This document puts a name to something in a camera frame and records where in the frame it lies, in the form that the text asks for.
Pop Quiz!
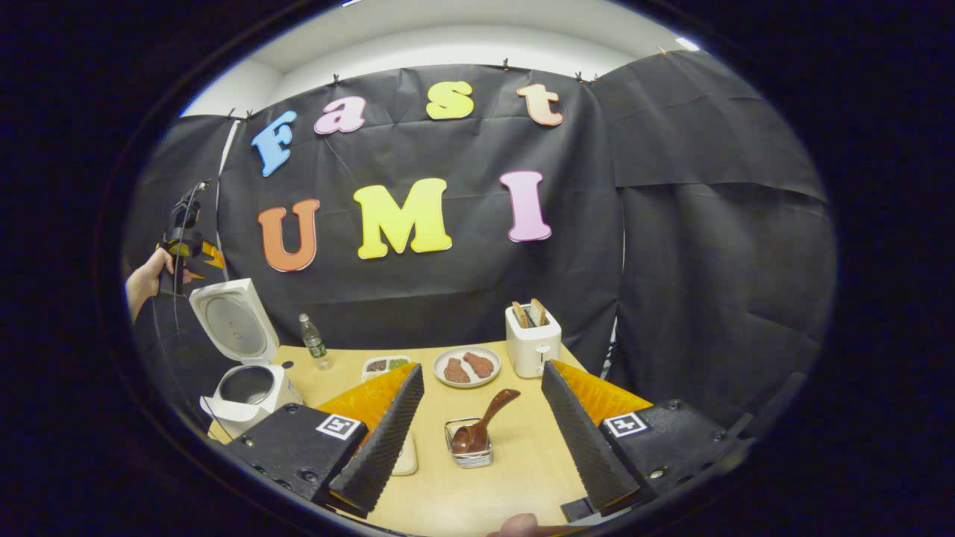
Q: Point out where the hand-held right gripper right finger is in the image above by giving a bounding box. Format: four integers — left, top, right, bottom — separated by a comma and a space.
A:
539, 360, 754, 517

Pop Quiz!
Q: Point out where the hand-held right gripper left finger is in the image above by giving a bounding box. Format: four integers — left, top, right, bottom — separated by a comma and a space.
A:
224, 363, 425, 519

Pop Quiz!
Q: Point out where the clear plastic rice container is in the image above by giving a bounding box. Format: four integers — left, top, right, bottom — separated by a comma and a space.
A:
392, 431, 419, 477

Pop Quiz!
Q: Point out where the white rice cooker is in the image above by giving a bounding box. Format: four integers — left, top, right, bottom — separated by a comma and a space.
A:
189, 278, 303, 441

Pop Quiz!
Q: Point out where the metal mesh chopstick holder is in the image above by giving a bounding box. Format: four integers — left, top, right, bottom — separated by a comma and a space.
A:
445, 417, 495, 469

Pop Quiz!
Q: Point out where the brown wooden spoon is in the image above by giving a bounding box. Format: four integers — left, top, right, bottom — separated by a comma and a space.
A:
451, 389, 522, 454

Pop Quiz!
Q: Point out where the white divided grain dish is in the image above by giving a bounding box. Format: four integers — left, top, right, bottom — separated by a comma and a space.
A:
362, 355, 413, 383

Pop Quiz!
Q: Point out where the white round plate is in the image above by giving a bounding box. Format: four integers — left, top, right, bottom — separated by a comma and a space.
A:
433, 345, 502, 389

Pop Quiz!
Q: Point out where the white toaster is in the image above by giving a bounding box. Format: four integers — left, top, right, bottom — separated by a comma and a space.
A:
505, 298, 563, 379

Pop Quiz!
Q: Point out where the clear plastic water bottle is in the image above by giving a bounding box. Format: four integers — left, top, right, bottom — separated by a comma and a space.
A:
299, 313, 334, 371

